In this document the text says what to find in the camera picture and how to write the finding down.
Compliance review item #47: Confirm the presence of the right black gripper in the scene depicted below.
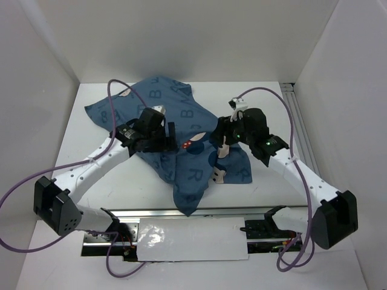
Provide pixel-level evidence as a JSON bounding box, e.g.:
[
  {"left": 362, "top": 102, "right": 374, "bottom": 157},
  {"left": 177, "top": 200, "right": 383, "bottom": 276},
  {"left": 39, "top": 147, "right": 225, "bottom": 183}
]
[{"left": 209, "top": 112, "right": 254, "bottom": 146}]

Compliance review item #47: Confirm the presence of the blue cartoon print pillowcase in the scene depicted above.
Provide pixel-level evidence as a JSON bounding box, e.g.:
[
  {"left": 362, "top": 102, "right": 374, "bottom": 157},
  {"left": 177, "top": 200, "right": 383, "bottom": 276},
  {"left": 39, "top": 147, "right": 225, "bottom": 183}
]
[{"left": 85, "top": 76, "right": 252, "bottom": 216}]

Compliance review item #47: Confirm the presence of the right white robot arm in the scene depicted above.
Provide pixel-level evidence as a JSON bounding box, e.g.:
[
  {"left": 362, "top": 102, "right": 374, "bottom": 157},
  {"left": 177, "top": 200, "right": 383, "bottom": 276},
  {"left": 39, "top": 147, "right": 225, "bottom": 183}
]
[{"left": 210, "top": 98, "right": 359, "bottom": 250}]

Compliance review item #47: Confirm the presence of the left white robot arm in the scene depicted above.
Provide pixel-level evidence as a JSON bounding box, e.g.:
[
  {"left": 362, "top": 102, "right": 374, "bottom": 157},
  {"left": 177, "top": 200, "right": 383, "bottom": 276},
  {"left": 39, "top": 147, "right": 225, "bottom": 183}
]
[{"left": 33, "top": 106, "right": 177, "bottom": 241}]

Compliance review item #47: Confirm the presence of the white cover plate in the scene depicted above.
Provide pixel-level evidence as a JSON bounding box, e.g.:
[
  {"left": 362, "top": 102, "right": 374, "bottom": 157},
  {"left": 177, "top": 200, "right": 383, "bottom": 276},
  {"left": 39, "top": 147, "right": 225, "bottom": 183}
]
[{"left": 137, "top": 217, "right": 249, "bottom": 262}]

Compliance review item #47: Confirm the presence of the aluminium side rail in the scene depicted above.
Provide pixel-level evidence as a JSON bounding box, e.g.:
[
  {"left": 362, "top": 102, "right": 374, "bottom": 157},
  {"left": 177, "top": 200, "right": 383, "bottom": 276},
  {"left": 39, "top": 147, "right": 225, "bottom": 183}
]
[{"left": 279, "top": 82, "right": 330, "bottom": 206}]

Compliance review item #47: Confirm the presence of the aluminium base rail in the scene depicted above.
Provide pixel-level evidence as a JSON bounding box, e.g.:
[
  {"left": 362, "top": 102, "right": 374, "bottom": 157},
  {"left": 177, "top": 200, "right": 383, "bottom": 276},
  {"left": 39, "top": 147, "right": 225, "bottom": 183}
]
[{"left": 73, "top": 207, "right": 308, "bottom": 262}]

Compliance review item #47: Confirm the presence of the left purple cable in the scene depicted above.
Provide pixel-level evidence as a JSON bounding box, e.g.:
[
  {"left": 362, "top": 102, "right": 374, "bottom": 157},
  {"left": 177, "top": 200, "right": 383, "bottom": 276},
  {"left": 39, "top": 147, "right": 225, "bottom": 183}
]
[{"left": 0, "top": 79, "right": 152, "bottom": 278}]

